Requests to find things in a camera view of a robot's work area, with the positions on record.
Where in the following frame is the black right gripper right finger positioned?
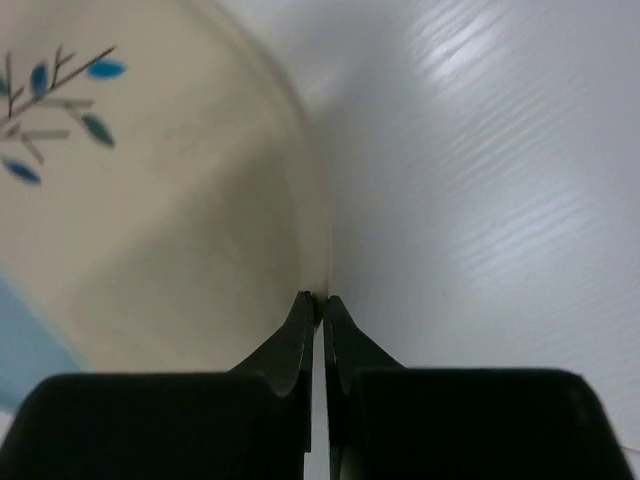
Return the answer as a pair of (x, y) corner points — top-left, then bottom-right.
(323, 296), (632, 479)

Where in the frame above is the cream and blue plate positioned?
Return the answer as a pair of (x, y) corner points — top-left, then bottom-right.
(1, 1), (330, 412)

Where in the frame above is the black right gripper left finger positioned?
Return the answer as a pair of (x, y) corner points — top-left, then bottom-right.
(9, 292), (318, 479)

